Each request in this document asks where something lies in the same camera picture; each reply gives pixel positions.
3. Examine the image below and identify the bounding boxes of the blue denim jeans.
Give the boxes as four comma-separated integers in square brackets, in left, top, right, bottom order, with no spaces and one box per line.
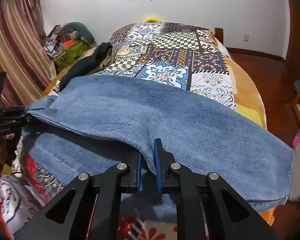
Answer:
[23,75,293,223]

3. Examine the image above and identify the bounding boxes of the pink grey clothing pile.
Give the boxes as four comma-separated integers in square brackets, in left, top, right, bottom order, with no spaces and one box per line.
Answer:
[0,175,44,237]

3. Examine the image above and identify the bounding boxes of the olive folded clothing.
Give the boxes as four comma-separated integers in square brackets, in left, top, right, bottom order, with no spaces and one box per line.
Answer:
[88,47,118,75]

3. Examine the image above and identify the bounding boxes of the pink object on floor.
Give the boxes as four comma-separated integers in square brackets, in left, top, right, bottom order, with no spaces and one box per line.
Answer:
[292,129,300,149]

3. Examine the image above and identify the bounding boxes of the orange box in bag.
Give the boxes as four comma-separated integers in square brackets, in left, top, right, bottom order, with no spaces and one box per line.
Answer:
[60,39,77,49]

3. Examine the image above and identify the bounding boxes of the dark folded clothing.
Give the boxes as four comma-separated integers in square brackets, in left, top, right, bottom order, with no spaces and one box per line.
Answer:
[59,42,113,92]

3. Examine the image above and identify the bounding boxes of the dark green plush pillow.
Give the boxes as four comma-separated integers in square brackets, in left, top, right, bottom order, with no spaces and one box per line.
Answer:
[58,22,95,45]

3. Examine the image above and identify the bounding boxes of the orange yellow blanket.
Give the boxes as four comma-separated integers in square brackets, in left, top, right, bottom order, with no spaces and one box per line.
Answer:
[218,42,267,129]

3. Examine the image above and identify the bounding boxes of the wooden bed post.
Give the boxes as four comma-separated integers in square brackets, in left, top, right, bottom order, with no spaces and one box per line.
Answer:
[214,27,224,44]

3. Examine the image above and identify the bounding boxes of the white wall socket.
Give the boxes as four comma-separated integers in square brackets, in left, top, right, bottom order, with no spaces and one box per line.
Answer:
[243,35,249,41]

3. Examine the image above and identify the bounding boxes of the striped red curtain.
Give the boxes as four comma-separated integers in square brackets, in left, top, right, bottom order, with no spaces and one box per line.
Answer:
[0,0,56,106]

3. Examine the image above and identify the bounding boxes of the wooden door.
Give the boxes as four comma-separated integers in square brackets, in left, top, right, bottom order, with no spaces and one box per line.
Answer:
[285,0,300,94]

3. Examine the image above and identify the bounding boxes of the patchwork patterned bedspread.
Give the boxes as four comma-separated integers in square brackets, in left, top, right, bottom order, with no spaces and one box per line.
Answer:
[98,22,237,111]

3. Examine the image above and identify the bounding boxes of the yellow curved headboard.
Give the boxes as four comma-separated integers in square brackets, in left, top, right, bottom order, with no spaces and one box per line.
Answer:
[142,16,162,23]

